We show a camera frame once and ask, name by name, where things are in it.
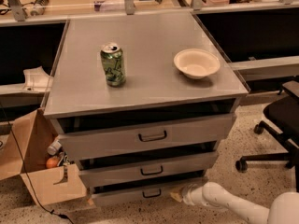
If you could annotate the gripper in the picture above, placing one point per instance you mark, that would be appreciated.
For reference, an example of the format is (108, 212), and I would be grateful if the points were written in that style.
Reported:
(189, 194)

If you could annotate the grey bottom drawer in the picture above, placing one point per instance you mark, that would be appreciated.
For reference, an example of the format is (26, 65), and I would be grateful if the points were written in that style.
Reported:
(147, 189)

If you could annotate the grey drawer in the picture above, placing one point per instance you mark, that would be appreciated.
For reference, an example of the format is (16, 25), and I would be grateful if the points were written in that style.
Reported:
(145, 137)
(147, 189)
(147, 169)

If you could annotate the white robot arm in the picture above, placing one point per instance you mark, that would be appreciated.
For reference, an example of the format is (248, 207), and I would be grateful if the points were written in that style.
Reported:
(283, 210)

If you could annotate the grey middle drawer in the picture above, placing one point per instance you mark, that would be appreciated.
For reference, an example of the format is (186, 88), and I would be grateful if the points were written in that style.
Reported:
(147, 169)

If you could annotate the grey top drawer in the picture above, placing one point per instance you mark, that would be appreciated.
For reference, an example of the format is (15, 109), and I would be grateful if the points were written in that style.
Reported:
(145, 137)

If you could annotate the grey drawer cabinet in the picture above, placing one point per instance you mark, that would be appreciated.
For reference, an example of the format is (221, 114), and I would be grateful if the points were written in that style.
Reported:
(154, 91)

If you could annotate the orange fruit in box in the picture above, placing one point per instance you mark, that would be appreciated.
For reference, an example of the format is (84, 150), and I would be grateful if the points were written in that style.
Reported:
(52, 162)

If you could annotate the white bottle in box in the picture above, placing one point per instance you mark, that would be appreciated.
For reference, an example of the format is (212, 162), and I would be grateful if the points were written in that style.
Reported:
(54, 148)

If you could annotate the white bowl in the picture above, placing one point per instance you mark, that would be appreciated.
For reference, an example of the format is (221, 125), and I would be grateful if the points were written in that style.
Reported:
(196, 63)

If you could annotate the black office chair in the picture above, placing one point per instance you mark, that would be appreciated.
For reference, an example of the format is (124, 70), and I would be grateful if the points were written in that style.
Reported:
(284, 113)

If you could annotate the green soda can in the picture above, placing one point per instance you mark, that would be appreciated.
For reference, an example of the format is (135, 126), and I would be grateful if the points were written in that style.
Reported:
(112, 62)

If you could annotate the brown cardboard box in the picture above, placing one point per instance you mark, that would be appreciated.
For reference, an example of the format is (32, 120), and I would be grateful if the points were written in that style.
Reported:
(25, 154)

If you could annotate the black white handheld device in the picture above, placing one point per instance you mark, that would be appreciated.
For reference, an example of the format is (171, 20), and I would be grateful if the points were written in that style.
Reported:
(39, 7)

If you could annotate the white bracket on shelf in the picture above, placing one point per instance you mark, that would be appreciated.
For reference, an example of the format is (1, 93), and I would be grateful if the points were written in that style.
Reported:
(37, 80)

